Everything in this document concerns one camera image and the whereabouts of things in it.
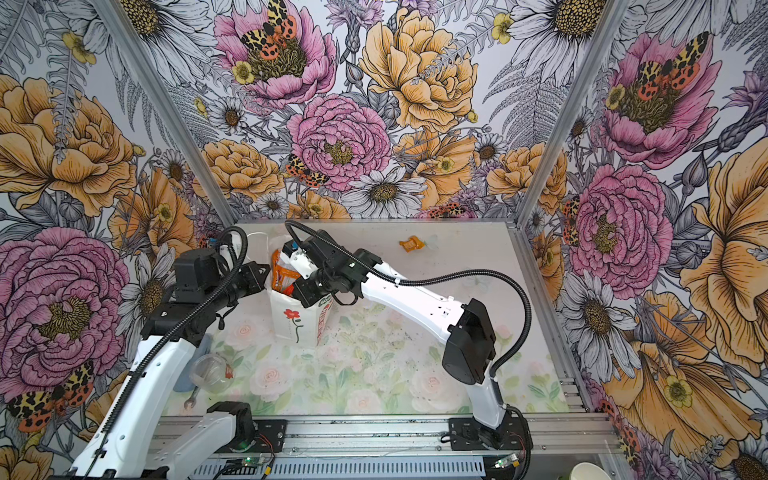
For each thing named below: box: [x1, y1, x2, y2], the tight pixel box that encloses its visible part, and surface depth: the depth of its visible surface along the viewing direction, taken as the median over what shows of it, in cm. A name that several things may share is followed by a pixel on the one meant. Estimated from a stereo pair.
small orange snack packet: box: [399, 235, 425, 252], surface depth 117 cm
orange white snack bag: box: [271, 249, 301, 297], surface depth 81 cm
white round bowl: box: [569, 462, 611, 480], surface depth 63 cm
